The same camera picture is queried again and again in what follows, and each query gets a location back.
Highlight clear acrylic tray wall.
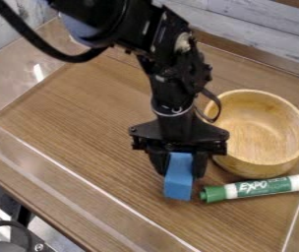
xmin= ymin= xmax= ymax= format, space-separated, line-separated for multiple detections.
xmin=0 ymin=127 xmax=200 ymax=252

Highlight black cable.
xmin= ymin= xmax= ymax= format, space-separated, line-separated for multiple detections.
xmin=0 ymin=220 xmax=29 ymax=252

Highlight blue rectangular block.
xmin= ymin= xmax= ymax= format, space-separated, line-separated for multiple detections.
xmin=164 ymin=153 xmax=192 ymax=201

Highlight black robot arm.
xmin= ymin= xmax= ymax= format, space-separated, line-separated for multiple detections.
xmin=0 ymin=0 xmax=230 ymax=179

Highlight green Expo marker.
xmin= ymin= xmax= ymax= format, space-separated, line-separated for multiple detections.
xmin=199 ymin=174 xmax=299 ymax=203

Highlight brown wooden bowl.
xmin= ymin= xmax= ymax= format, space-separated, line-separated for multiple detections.
xmin=212 ymin=90 xmax=299 ymax=179

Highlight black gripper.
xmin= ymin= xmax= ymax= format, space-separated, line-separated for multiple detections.
xmin=128 ymin=106 xmax=230 ymax=179

